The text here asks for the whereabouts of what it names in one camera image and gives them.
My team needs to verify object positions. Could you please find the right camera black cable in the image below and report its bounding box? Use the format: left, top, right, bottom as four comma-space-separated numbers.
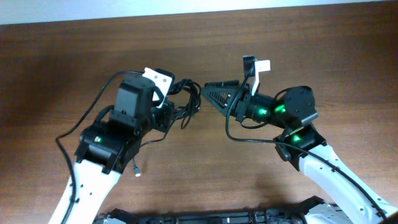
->
225, 68, 389, 218

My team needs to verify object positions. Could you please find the black USB cable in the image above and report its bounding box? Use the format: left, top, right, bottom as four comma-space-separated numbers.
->
131, 118, 175, 177

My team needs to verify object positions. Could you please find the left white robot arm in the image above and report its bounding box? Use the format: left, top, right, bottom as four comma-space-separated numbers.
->
50, 69, 175, 223

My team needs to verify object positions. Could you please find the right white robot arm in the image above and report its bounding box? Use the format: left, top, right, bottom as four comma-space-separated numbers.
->
201, 80, 397, 223

